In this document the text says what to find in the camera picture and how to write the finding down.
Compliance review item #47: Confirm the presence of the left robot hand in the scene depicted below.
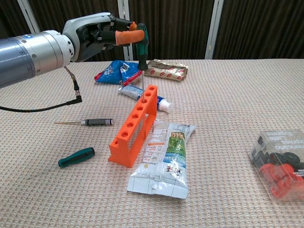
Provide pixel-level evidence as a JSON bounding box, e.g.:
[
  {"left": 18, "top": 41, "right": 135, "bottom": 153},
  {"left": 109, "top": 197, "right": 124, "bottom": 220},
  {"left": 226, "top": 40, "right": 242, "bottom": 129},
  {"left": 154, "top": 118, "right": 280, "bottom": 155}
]
[{"left": 62, "top": 12, "right": 146, "bottom": 63}]

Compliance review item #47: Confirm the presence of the green black handle screwdriver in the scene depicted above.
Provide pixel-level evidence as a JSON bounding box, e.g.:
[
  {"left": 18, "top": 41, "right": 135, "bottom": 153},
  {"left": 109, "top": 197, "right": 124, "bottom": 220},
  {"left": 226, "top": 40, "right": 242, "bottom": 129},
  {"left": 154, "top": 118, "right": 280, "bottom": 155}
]
[{"left": 133, "top": 22, "right": 150, "bottom": 103}]

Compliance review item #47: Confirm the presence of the black metal precision screwdriver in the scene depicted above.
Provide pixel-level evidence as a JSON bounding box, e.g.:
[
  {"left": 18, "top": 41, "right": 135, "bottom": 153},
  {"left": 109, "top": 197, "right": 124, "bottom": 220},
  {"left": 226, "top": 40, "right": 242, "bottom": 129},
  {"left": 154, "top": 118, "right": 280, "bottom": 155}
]
[{"left": 54, "top": 118, "right": 114, "bottom": 127}]

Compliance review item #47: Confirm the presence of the orange bit holder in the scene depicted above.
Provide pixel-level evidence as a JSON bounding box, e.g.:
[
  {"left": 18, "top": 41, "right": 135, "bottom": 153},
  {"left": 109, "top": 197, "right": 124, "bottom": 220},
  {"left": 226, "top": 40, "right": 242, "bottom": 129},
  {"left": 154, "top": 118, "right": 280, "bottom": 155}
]
[{"left": 107, "top": 84, "right": 158, "bottom": 169}]

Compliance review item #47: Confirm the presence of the blue snack bag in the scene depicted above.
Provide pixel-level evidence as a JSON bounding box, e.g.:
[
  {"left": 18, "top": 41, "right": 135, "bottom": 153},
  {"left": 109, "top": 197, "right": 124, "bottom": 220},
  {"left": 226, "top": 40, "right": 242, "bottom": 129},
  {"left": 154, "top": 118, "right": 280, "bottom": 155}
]
[{"left": 94, "top": 60, "right": 141, "bottom": 87}]

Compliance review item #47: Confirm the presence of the white blue toothpaste tube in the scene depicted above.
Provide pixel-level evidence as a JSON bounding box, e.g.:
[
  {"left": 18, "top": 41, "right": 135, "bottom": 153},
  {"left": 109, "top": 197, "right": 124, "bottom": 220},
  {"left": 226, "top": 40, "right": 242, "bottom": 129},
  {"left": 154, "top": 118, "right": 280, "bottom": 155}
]
[{"left": 118, "top": 85, "right": 174, "bottom": 114}]

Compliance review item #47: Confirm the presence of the gold foil snack package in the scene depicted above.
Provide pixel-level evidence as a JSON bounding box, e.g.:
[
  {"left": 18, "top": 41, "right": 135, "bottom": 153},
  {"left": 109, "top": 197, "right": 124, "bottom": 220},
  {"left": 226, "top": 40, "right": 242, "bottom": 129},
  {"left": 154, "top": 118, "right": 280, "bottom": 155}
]
[{"left": 144, "top": 59, "right": 189, "bottom": 82}]

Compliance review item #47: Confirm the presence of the white snack pouch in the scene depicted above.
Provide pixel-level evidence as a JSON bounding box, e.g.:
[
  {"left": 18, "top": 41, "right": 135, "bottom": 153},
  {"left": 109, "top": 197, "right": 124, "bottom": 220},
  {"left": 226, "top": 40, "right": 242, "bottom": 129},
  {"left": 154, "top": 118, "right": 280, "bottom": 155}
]
[{"left": 126, "top": 118, "right": 198, "bottom": 200}]

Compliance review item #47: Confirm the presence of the beige woven tablecloth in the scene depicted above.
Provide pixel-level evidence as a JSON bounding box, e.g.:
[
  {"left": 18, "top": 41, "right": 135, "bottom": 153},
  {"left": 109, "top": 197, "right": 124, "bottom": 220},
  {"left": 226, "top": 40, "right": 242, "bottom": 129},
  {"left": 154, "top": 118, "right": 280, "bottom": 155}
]
[{"left": 0, "top": 58, "right": 304, "bottom": 228}]

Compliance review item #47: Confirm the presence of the clear box of capsules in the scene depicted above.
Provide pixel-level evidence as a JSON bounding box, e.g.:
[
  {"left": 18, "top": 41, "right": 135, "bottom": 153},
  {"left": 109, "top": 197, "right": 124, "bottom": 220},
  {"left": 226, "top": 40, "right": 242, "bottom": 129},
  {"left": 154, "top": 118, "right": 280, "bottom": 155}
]
[{"left": 247, "top": 129, "right": 304, "bottom": 203}]

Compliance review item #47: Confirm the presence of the grey metal partition post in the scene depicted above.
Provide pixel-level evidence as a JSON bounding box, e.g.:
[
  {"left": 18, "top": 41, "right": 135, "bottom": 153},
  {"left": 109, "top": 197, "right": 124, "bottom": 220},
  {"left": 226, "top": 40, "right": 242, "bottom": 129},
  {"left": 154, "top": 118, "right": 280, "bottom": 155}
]
[
  {"left": 117, "top": 0, "right": 134, "bottom": 61},
  {"left": 205, "top": 0, "right": 224, "bottom": 60},
  {"left": 17, "top": 0, "right": 41, "bottom": 34}
]

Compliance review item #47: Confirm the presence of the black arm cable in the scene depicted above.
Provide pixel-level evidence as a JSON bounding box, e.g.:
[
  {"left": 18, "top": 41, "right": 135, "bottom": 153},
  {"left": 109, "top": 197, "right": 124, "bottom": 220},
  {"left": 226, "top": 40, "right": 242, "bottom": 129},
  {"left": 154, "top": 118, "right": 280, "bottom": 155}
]
[{"left": 0, "top": 66, "right": 83, "bottom": 113}]

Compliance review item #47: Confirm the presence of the teal handle screwdriver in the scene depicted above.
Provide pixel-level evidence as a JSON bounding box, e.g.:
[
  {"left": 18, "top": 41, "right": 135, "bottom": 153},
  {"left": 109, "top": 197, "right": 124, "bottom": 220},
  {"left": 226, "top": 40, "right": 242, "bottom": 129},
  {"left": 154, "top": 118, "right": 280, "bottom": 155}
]
[{"left": 25, "top": 147, "right": 96, "bottom": 181}]

